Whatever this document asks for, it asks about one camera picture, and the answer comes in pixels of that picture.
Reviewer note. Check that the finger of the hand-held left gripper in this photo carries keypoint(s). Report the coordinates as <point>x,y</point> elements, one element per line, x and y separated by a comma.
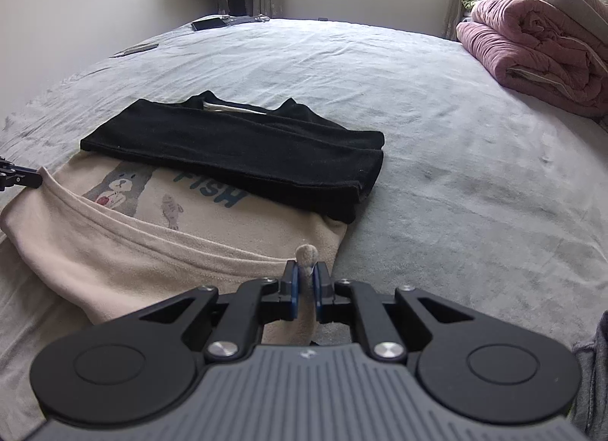
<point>23,176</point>

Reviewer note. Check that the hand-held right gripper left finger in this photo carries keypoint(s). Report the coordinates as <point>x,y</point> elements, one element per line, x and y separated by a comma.
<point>294,289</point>

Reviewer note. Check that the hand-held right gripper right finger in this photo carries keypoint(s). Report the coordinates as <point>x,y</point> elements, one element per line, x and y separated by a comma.
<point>317,289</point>

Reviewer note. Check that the beige black-sleeved bear sweatshirt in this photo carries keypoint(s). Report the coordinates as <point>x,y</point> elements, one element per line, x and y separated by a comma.
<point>237,151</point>

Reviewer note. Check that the dark flat phone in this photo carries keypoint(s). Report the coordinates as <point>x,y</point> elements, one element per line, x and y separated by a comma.
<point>135,49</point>

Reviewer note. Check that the bed with grey sheet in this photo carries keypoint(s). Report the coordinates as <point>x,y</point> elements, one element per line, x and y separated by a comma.
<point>427,113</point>

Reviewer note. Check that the dark tablet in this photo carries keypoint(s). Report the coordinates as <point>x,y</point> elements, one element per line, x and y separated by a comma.
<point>210,23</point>

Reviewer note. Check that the folded grey cloth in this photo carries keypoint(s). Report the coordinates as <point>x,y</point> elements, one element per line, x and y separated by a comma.
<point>593,374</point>

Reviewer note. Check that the folded pink quilt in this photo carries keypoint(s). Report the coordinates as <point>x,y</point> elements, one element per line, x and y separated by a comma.
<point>527,51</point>

